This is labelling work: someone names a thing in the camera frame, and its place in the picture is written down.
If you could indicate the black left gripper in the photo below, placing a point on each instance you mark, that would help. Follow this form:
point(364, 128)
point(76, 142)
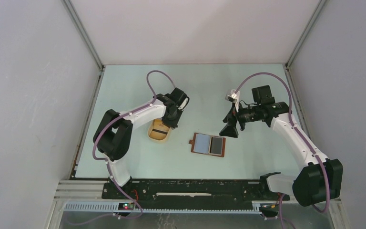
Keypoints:
point(173, 124)

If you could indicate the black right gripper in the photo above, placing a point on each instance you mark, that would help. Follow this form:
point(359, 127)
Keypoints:
point(230, 129)

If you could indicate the black credit card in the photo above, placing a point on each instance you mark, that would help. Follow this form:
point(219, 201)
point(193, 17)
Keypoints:
point(216, 145)

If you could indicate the brown leather card holder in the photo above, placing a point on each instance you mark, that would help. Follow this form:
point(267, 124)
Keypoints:
point(200, 144)

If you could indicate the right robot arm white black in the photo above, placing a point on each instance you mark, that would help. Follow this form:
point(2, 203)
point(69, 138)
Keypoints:
point(319, 179)

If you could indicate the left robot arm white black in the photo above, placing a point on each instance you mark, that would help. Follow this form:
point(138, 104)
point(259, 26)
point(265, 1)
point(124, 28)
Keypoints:
point(113, 135)

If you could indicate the beige oval card tray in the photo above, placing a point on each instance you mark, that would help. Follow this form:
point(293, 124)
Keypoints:
point(158, 122)

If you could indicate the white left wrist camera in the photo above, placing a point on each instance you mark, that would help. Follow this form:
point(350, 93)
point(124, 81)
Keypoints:
point(184, 103)

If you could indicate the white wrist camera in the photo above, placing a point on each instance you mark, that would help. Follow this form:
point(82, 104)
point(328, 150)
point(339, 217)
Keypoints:
point(233, 96)
point(184, 103)

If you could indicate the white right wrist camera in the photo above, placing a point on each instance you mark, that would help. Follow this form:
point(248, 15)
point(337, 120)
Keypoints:
point(233, 96)

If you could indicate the aluminium frame rail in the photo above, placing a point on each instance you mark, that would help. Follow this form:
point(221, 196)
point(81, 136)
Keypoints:
point(145, 189)

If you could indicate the white toothed cable duct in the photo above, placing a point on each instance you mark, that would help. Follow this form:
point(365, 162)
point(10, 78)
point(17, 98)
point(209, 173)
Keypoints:
point(113, 207)

